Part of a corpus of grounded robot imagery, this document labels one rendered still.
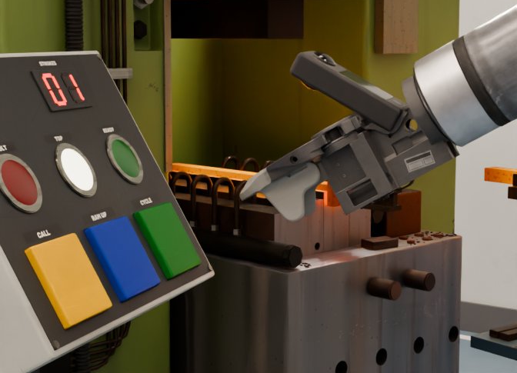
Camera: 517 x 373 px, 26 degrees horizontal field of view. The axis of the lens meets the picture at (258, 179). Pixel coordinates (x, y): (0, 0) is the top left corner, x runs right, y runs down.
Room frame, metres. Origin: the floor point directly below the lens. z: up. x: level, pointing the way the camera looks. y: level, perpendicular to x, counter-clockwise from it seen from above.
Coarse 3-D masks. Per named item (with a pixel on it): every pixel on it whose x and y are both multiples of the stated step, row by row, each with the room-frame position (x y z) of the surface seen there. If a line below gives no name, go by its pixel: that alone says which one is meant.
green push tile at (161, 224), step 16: (160, 208) 1.15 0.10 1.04; (144, 224) 1.10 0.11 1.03; (160, 224) 1.13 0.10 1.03; (176, 224) 1.16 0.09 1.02; (160, 240) 1.11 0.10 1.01; (176, 240) 1.14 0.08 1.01; (160, 256) 1.10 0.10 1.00; (176, 256) 1.12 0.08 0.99; (192, 256) 1.15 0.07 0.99; (176, 272) 1.10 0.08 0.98
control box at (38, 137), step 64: (0, 64) 1.05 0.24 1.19; (64, 64) 1.15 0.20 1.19; (0, 128) 0.99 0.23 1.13; (64, 128) 1.08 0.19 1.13; (128, 128) 1.20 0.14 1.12; (0, 192) 0.94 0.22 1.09; (64, 192) 1.02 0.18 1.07; (128, 192) 1.12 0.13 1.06; (0, 256) 0.89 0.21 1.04; (0, 320) 0.89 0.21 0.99; (128, 320) 1.00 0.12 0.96
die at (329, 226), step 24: (240, 192) 1.60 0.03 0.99; (240, 216) 1.52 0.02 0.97; (264, 216) 1.48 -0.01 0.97; (312, 216) 1.52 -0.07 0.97; (336, 216) 1.56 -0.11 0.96; (360, 216) 1.59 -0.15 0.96; (288, 240) 1.49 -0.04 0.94; (312, 240) 1.52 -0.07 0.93; (336, 240) 1.56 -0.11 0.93; (360, 240) 1.59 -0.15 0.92
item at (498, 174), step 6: (486, 168) 1.87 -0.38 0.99; (492, 168) 1.86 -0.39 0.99; (498, 168) 1.86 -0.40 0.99; (504, 168) 1.86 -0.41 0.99; (510, 168) 1.86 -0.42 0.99; (486, 174) 1.87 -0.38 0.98; (492, 174) 1.86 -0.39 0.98; (498, 174) 1.85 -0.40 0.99; (504, 174) 1.84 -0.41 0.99; (510, 174) 1.83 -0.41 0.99; (486, 180) 1.87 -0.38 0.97; (492, 180) 1.86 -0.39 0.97; (498, 180) 1.85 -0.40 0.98; (504, 180) 1.84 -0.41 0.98; (510, 180) 1.83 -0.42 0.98
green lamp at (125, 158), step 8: (112, 144) 1.14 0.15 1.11; (120, 144) 1.16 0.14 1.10; (112, 152) 1.13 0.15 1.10; (120, 152) 1.15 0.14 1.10; (128, 152) 1.16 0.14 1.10; (120, 160) 1.14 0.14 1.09; (128, 160) 1.15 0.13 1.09; (136, 160) 1.17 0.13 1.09; (128, 168) 1.14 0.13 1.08; (136, 168) 1.16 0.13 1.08; (136, 176) 1.15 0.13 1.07
